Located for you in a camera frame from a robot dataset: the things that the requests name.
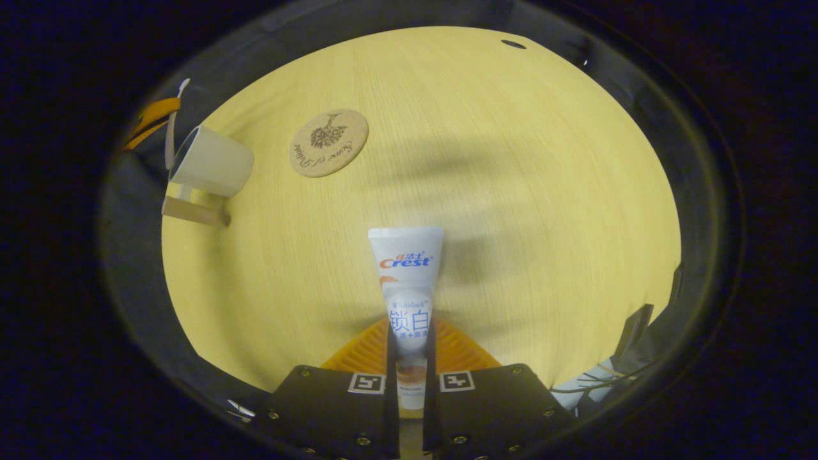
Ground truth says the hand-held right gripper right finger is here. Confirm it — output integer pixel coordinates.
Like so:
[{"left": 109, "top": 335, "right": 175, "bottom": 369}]
[{"left": 423, "top": 318, "right": 576, "bottom": 459}]

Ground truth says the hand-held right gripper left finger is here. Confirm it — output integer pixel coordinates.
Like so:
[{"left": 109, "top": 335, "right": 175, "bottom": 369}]
[{"left": 256, "top": 318, "right": 401, "bottom": 460}]

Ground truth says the white cup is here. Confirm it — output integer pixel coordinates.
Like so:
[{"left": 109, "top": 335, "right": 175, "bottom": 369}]
[{"left": 162, "top": 125, "right": 255, "bottom": 227}]

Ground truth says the white toothpaste tube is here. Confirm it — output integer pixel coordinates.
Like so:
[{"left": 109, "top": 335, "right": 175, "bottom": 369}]
[{"left": 367, "top": 227, "right": 445, "bottom": 411}]

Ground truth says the round cork coaster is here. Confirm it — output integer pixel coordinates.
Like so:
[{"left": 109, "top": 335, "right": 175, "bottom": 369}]
[{"left": 289, "top": 109, "right": 370, "bottom": 178}]

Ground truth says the light wooden desktop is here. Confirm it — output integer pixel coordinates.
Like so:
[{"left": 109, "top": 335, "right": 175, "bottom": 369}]
[{"left": 161, "top": 26, "right": 683, "bottom": 422}]

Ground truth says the pale cloth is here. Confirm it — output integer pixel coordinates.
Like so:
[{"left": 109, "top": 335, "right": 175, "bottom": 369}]
[{"left": 553, "top": 358, "right": 640, "bottom": 410}]

